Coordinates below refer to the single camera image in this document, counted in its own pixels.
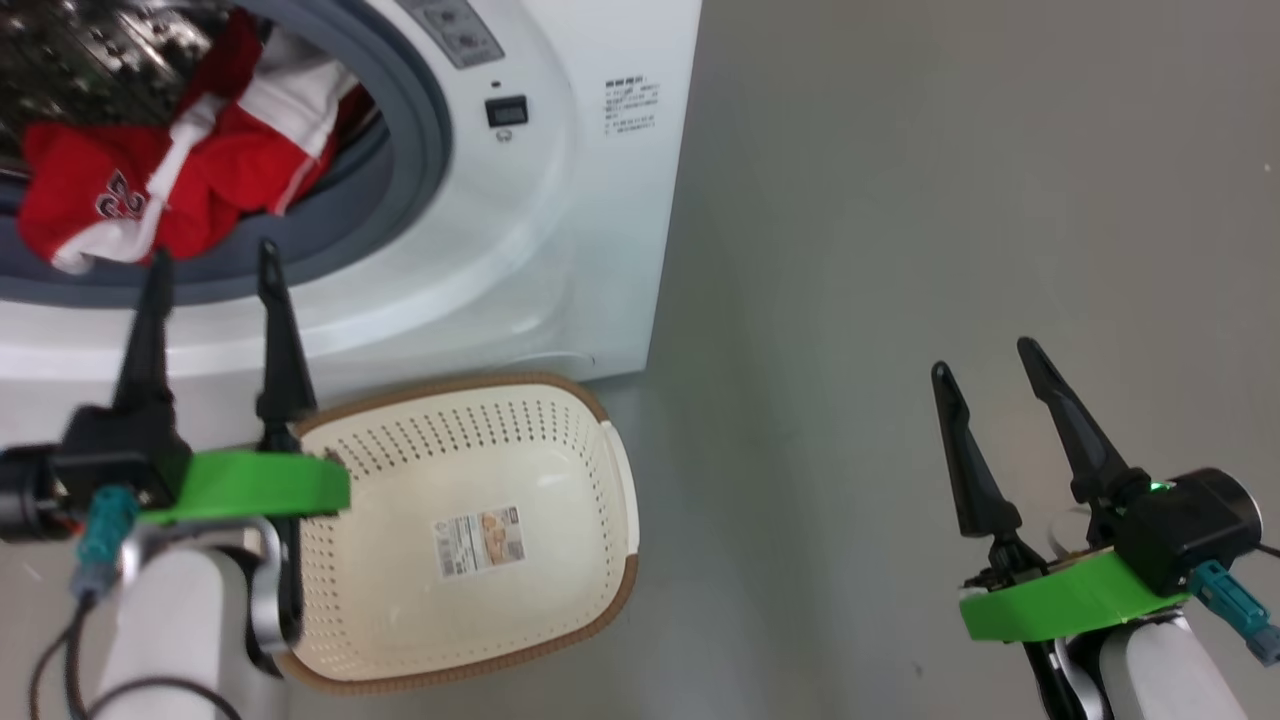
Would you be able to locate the black door lock slot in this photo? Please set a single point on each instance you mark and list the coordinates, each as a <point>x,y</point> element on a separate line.
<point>506,110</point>

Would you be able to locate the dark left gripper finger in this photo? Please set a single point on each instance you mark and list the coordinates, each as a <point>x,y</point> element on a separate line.
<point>283,380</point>
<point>148,350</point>

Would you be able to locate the grey rectangular washer plate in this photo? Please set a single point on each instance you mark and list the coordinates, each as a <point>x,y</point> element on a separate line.
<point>455,30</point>

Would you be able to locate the grey rubber door gasket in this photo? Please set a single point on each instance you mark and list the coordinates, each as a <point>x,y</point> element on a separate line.
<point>400,190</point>

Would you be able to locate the cream perforated laundry basket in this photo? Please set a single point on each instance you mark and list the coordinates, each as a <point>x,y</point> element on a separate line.
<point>400,620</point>

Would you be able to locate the paper basket label sticker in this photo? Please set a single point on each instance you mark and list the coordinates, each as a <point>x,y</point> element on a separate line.
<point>478,542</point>

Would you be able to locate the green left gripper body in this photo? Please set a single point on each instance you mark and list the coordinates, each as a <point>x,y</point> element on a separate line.
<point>260,485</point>

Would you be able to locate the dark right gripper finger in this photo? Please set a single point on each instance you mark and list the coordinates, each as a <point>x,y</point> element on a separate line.
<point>1085,450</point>
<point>975,490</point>

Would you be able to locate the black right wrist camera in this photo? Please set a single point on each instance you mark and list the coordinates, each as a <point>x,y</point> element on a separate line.
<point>1185,530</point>

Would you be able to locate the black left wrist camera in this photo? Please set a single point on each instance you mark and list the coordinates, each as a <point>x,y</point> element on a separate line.
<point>110,445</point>

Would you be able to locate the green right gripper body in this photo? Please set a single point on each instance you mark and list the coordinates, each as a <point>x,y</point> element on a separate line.
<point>1060,600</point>

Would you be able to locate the white washing machine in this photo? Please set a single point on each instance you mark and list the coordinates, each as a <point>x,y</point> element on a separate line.
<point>560,250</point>

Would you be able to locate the red and white garment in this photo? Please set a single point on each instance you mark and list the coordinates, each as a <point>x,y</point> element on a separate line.
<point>70,190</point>

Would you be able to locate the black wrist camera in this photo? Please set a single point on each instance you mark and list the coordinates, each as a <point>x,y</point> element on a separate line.
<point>110,445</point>
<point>1185,530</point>

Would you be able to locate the steel washing machine drum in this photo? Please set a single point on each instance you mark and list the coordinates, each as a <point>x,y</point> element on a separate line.
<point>80,60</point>

